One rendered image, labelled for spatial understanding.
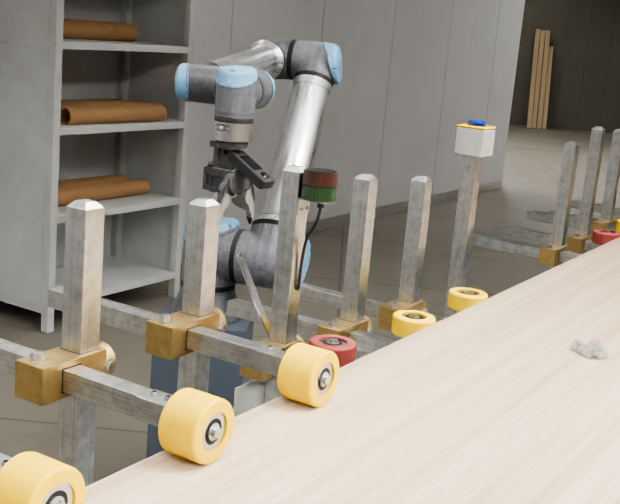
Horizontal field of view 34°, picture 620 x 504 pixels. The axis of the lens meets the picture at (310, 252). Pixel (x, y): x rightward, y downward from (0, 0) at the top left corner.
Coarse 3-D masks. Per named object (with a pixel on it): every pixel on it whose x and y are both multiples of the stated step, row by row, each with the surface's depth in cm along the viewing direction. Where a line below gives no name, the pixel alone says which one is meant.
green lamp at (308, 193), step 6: (306, 186) 168; (336, 186) 171; (306, 192) 168; (312, 192) 167; (318, 192) 167; (324, 192) 167; (330, 192) 168; (336, 192) 170; (306, 198) 168; (312, 198) 168; (318, 198) 167; (324, 198) 168; (330, 198) 168
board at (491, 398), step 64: (448, 320) 189; (512, 320) 193; (576, 320) 197; (384, 384) 152; (448, 384) 154; (512, 384) 157; (576, 384) 159; (256, 448) 125; (320, 448) 127; (384, 448) 128; (448, 448) 130; (512, 448) 132; (576, 448) 134
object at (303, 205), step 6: (306, 168) 170; (312, 168) 170; (318, 168) 171; (324, 168) 172; (312, 186) 167; (300, 198) 170; (300, 204) 171; (306, 204) 173; (318, 204) 170; (324, 204) 170; (300, 210) 171; (306, 210) 173; (318, 210) 171; (318, 216) 171; (312, 228) 172; (306, 240) 173; (300, 264) 174; (300, 270) 175; (300, 276) 175; (300, 282) 175
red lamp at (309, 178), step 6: (306, 174) 168; (312, 174) 167; (318, 174) 167; (324, 174) 167; (330, 174) 167; (336, 174) 168; (306, 180) 168; (312, 180) 167; (318, 180) 167; (324, 180) 167; (330, 180) 167; (336, 180) 168; (318, 186) 167; (324, 186) 167; (330, 186) 168
